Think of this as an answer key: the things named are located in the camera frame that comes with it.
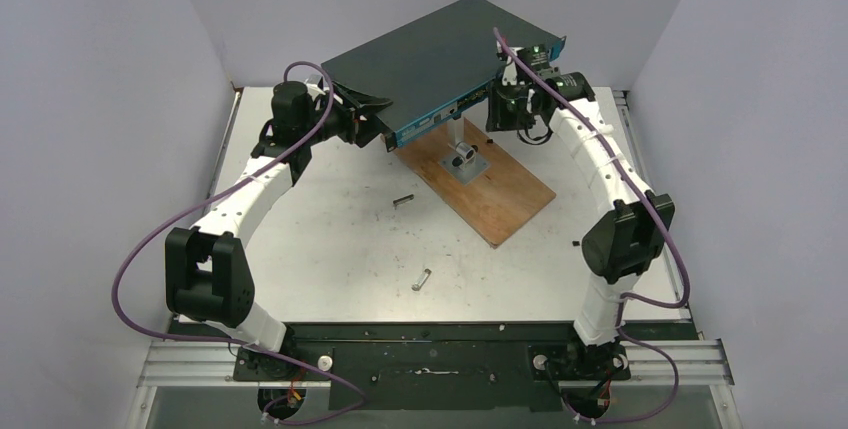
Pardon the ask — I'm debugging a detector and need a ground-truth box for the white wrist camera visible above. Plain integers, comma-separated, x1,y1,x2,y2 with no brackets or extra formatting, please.
494,42,526,88
304,74,327,101

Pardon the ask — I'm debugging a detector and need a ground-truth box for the purple cable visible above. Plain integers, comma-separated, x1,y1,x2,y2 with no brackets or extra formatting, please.
111,61,370,427
492,27,692,426

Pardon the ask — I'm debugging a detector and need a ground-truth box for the dark transceiver module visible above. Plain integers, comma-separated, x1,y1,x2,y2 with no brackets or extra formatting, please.
392,194,415,208

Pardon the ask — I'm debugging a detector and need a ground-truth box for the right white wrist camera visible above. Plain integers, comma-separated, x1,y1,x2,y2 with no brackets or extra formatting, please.
494,42,526,88

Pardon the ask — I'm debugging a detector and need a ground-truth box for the wooden base board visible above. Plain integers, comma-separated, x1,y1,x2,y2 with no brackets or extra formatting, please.
395,119,556,248

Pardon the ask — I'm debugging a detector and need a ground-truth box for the metal switch mounting stand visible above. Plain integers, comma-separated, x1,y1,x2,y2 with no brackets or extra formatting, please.
440,117,490,185

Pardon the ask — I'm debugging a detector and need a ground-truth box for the teal grey network switch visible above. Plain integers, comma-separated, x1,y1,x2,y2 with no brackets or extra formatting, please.
322,0,564,151

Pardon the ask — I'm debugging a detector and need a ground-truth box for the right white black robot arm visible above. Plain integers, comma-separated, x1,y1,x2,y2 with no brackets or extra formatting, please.
486,44,675,377

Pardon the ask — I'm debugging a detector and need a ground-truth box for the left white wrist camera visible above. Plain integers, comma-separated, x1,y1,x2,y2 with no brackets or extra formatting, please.
304,74,327,101

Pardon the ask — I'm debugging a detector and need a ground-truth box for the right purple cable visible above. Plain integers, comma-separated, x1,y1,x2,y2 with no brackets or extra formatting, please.
492,27,692,426

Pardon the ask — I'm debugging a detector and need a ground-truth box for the aluminium frame rail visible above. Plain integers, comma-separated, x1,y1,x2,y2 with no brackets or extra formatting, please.
137,340,732,388

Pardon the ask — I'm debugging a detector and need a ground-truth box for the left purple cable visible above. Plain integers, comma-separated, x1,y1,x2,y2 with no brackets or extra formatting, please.
111,61,370,427

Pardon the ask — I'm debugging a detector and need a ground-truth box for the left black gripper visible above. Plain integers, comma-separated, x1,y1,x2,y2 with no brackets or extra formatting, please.
301,85,392,147

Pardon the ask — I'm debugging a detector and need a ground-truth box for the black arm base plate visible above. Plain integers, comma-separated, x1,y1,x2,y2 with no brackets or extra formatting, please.
233,322,670,412

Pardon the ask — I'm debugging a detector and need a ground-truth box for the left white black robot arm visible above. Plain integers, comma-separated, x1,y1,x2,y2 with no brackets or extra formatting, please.
164,79,392,380

